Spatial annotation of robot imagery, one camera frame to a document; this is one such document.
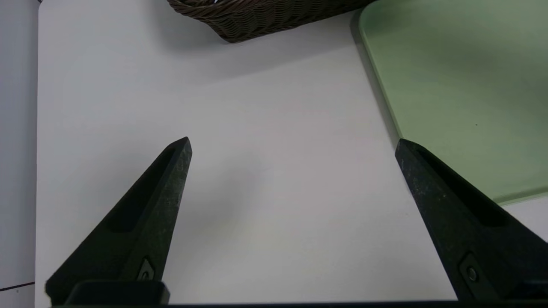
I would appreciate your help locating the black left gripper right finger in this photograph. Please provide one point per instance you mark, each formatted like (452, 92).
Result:
(466, 239)

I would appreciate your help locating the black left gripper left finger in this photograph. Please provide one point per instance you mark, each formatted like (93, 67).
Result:
(139, 231)

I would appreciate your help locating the dark brown wicker basket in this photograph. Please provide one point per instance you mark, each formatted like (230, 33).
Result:
(257, 21)

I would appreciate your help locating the light green plastic tray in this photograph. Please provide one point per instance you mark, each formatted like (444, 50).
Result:
(462, 85)

